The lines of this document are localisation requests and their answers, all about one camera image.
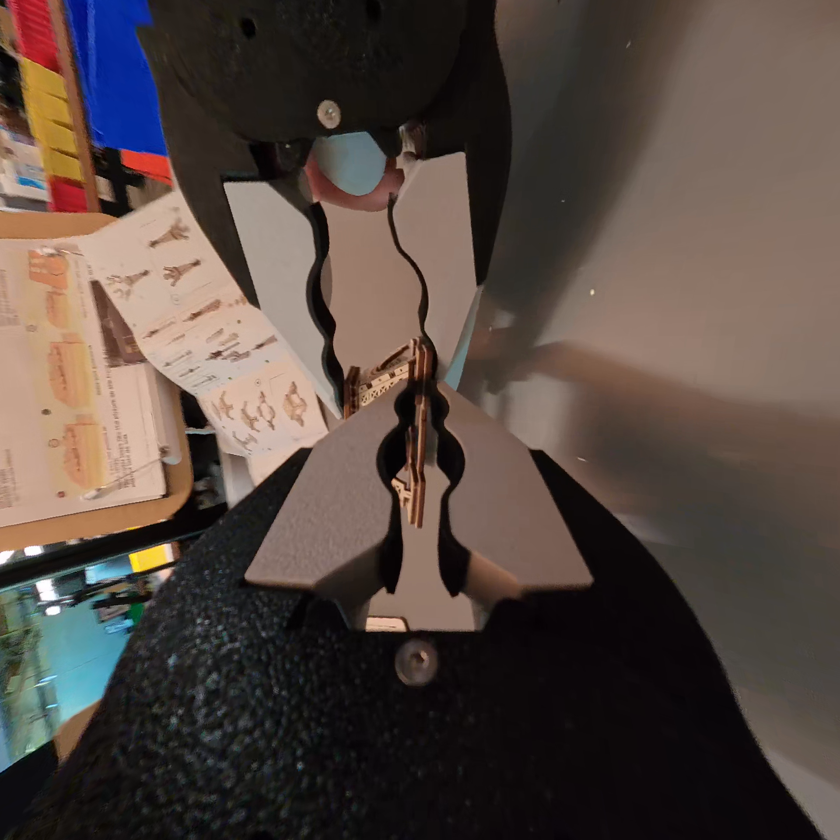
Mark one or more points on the folded white instruction leaflet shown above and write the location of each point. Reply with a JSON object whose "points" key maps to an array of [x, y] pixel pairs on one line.
{"points": [[197, 308]]}

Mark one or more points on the black metal bar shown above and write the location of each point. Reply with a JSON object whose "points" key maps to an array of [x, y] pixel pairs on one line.
{"points": [[98, 554]]}

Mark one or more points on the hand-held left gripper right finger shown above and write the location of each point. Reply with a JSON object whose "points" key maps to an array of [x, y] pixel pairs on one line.
{"points": [[518, 518]]}

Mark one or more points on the person's right hand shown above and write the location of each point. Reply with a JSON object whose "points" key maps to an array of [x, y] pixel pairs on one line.
{"points": [[348, 167]]}

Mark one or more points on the dark brown card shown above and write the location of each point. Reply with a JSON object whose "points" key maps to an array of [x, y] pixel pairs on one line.
{"points": [[118, 328]]}

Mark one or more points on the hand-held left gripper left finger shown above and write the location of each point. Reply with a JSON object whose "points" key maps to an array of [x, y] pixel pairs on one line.
{"points": [[328, 512]]}

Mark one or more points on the white instruction page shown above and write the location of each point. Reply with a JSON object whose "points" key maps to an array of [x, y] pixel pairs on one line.
{"points": [[39, 394]]}

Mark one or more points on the wooden shelf post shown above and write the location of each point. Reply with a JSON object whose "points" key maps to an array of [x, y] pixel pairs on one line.
{"points": [[72, 98]]}

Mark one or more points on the grey desk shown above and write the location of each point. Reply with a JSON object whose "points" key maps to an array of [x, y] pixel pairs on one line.
{"points": [[656, 229]]}

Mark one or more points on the wooden tower base model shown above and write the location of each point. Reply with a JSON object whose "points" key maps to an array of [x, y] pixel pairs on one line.
{"points": [[415, 472]]}

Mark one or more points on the red storage bin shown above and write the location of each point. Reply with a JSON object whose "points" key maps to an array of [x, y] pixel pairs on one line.
{"points": [[69, 193]]}

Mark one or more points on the blue storage bin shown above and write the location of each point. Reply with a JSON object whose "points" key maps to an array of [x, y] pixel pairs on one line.
{"points": [[111, 72]]}

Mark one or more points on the orange storage bin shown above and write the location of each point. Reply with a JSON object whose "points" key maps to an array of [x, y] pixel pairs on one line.
{"points": [[148, 167]]}

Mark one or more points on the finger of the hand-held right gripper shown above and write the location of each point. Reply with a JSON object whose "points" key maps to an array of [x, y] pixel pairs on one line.
{"points": [[269, 249], [443, 229]]}

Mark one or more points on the white printed box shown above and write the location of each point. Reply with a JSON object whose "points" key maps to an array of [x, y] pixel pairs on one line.
{"points": [[23, 164]]}

